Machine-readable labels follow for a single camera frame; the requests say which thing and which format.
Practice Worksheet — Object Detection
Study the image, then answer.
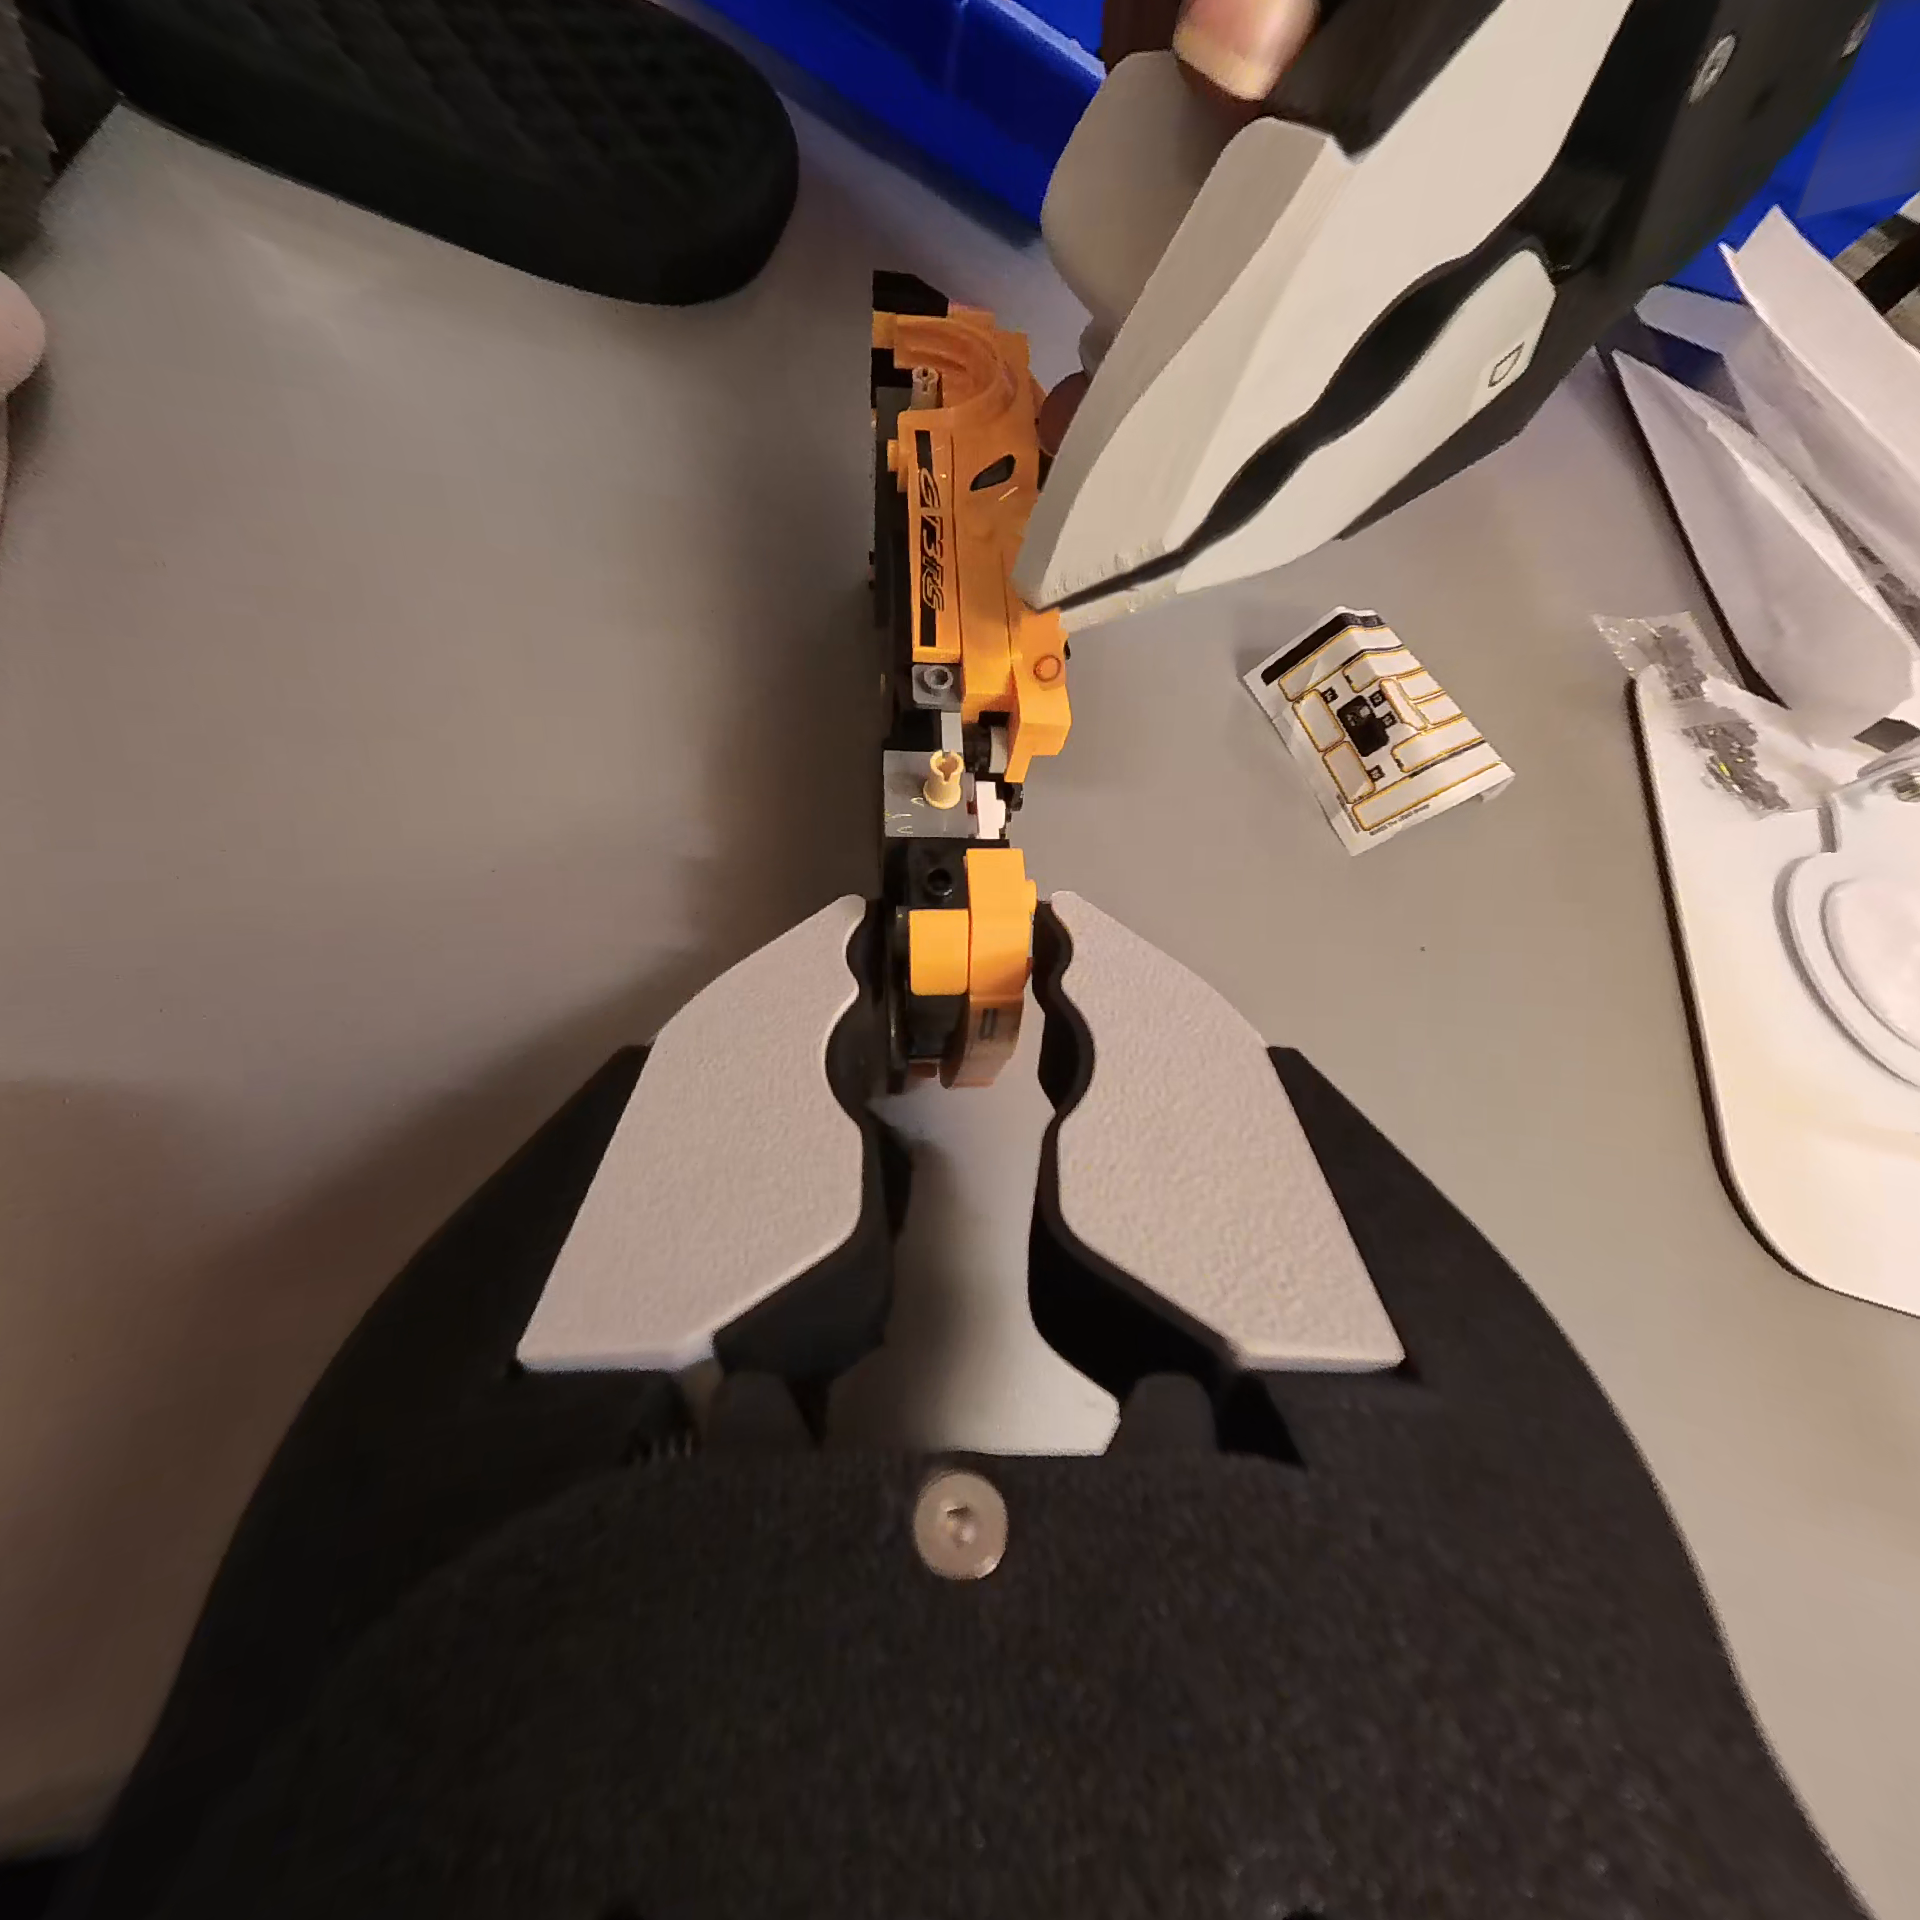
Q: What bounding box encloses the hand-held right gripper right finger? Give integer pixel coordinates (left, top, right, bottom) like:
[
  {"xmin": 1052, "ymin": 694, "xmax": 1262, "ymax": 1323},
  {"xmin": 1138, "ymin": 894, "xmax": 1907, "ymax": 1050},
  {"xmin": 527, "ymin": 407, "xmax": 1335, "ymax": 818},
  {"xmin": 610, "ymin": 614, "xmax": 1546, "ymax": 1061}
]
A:
[{"xmin": 1030, "ymin": 889, "xmax": 1409, "ymax": 1414}]

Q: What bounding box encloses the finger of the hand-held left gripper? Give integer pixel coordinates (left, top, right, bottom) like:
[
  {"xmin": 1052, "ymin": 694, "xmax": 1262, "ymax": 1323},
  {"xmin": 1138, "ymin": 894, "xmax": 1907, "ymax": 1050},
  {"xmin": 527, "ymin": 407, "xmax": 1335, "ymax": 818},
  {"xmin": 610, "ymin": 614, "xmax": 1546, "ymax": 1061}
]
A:
[
  {"xmin": 1117, "ymin": 239, "xmax": 1569, "ymax": 617},
  {"xmin": 1017, "ymin": 0, "xmax": 1644, "ymax": 614}
]

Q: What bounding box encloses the clear bag of dark parts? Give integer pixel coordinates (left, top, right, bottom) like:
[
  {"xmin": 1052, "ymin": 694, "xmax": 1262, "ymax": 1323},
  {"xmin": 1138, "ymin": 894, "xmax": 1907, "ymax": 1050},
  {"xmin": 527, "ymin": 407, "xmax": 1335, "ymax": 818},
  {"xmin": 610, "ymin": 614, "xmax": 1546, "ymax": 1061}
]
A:
[{"xmin": 1593, "ymin": 613, "xmax": 1801, "ymax": 818}]

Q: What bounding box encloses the yellow lego car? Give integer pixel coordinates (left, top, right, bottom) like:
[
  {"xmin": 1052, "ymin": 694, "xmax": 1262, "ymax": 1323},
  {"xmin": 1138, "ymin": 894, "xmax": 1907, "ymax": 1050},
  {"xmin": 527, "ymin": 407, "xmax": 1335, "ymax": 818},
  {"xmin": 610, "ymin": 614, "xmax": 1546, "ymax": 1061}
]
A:
[{"xmin": 866, "ymin": 270, "xmax": 1079, "ymax": 1094}]

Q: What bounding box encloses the white sticker sheet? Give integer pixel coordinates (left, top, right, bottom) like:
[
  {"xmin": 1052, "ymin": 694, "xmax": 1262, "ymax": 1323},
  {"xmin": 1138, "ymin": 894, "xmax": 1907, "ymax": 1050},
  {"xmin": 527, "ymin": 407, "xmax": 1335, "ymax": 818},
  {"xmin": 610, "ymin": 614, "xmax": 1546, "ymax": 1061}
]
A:
[{"xmin": 1241, "ymin": 609, "xmax": 1518, "ymax": 858}]

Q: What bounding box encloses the person's left hand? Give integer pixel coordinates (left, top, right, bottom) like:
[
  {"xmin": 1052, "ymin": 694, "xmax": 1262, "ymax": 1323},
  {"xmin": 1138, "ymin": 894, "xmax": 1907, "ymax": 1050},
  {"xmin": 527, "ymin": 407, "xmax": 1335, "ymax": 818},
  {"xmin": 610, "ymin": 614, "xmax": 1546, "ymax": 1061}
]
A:
[{"xmin": 1174, "ymin": 0, "xmax": 1326, "ymax": 102}]

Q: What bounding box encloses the black quilted cushion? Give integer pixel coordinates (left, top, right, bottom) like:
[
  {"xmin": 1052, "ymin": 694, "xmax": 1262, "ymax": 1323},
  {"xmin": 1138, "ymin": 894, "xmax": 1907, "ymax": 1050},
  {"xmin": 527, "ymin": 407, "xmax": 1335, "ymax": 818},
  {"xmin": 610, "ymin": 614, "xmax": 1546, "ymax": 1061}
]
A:
[{"xmin": 53, "ymin": 0, "xmax": 801, "ymax": 306}]

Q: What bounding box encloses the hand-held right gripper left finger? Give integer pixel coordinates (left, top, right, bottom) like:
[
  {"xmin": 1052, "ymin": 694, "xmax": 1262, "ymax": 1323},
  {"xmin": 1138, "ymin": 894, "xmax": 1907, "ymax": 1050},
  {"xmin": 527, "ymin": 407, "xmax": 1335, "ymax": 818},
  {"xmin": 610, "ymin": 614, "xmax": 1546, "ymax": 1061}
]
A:
[{"xmin": 514, "ymin": 894, "xmax": 909, "ymax": 1439}]

